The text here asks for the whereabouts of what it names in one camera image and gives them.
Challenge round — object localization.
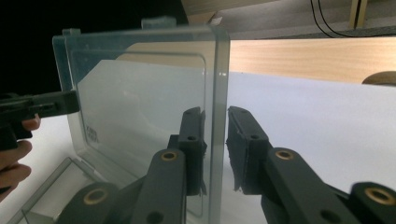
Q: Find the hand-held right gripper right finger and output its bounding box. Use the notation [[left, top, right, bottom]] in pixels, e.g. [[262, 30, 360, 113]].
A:
[[225, 105, 275, 196]]

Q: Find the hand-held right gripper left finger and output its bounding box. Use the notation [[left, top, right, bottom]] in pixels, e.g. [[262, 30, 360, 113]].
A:
[[167, 105, 208, 197]]

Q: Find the transparent grey plastic compartment box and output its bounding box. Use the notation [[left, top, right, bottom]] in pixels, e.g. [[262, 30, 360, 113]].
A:
[[6, 16, 232, 224]]

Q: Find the black curtain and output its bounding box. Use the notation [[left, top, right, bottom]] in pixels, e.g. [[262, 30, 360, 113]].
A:
[[0, 0, 190, 96]]

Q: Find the light wooden table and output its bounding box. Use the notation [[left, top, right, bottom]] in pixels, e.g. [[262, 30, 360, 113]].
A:
[[117, 35, 396, 86]]

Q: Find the dark round table grommet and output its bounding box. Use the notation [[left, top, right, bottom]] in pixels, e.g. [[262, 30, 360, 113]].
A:
[[361, 70, 396, 88]]

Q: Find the long black floor cable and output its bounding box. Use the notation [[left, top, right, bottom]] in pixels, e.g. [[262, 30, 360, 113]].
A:
[[317, 0, 396, 35], [309, 0, 396, 39]]

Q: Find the light wooden post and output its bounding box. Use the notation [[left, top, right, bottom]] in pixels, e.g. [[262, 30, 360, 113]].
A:
[[347, 0, 369, 31]]

